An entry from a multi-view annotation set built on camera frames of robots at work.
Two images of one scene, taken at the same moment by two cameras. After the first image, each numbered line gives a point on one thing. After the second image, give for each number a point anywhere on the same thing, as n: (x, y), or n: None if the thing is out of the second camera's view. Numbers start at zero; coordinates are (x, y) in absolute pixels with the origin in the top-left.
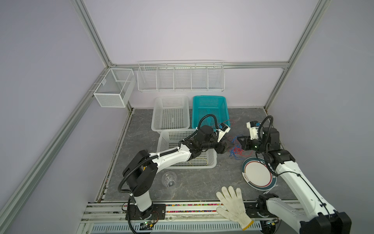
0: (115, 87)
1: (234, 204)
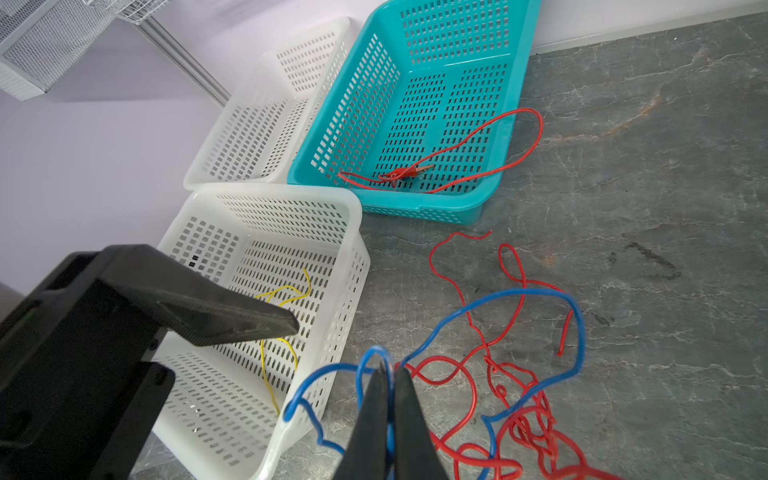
0: (40, 40)
1: None
